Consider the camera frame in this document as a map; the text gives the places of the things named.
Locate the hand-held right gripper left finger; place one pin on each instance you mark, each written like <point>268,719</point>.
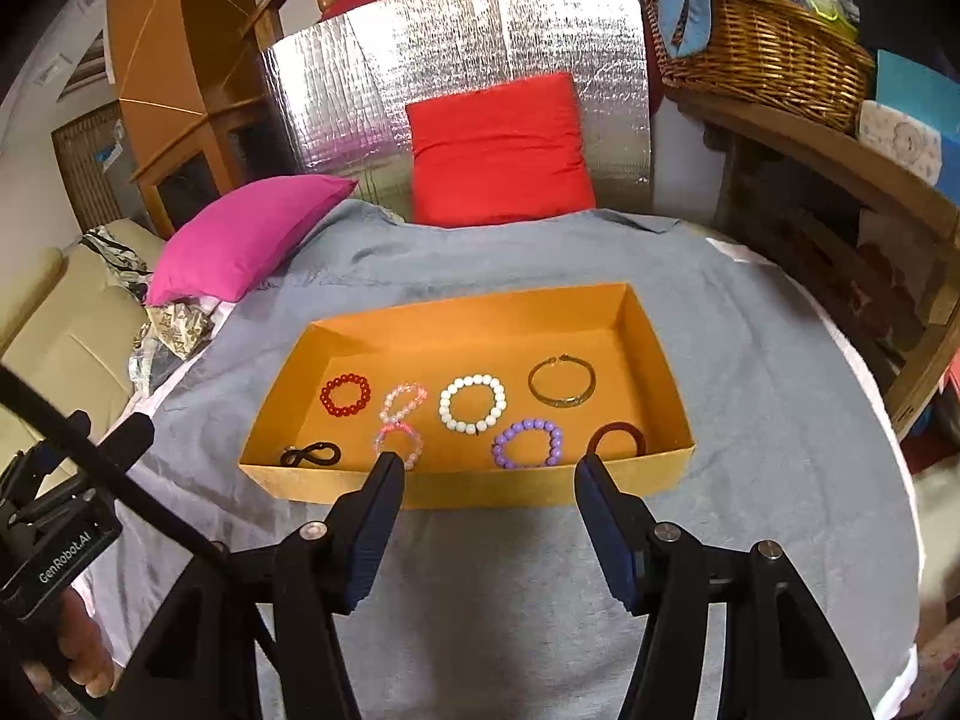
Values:
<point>375,532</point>

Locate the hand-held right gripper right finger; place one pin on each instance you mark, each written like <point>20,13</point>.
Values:
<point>607,532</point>

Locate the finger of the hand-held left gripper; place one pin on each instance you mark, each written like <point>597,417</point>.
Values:
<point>124,439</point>

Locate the orange cardboard box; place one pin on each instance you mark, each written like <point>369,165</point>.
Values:
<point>487,330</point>

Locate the person's left hand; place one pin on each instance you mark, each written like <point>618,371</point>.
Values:
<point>84,652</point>

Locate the clear plastic bag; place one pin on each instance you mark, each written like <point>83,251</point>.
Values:
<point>154,360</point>

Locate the beige sofa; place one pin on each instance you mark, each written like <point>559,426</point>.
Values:
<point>60,337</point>

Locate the beige patterned cloth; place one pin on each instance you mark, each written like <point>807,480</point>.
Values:
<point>180,326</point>

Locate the gold bangle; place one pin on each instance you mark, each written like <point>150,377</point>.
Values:
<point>544,394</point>

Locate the black and white patterned cloth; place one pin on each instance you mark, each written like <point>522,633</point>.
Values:
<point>112,259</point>

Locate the grey blanket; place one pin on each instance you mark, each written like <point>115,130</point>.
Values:
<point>750,390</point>

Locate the magenta pillow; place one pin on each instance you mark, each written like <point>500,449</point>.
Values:
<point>247,240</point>

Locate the woven rattan panel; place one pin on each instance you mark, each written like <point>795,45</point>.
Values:
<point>94,165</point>

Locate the pale pink bed sheet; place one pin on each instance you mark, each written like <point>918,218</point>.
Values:
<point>731,249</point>

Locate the red cloth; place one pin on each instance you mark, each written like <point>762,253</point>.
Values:
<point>955,382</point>

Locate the brown wooden cabinet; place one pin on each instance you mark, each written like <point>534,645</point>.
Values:
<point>165,52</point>

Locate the red pillow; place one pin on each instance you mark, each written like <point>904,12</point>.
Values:
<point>499,150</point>

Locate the silver foil mat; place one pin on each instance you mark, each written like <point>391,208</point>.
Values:
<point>337,90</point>

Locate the wooden shelf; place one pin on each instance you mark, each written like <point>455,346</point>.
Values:
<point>825,165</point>

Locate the white patterned box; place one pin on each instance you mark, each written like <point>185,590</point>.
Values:
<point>900,142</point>

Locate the wicker basket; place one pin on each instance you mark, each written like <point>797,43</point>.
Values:
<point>765,52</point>

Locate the teal board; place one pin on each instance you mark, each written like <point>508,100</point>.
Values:
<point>919,90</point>

